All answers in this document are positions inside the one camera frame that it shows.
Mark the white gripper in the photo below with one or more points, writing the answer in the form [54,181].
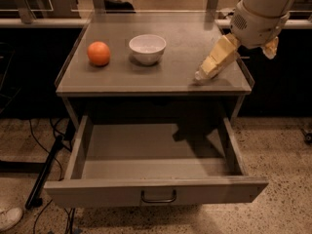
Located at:
[257,29]

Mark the clear plastic water bottle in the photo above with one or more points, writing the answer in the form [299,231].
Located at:
[200,75]

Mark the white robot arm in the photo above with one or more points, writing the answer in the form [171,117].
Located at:
[267,8]

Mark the grey cabinet with top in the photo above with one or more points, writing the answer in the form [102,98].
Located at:
[190,36]

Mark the open grey top drawer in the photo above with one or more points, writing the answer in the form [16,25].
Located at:
[111,164]

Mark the white ceramic bowl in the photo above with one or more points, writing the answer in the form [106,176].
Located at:
[147,49]

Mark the orange fruit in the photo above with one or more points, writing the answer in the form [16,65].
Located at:
[98,53]

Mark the black pole on floor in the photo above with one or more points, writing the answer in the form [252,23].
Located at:
[34,200]

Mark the white shoe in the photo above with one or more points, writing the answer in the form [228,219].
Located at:
[10,218]

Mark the white horizontal rail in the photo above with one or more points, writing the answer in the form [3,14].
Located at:
[75,23]

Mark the black metal drawer handle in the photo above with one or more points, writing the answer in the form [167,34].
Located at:
[157,198]

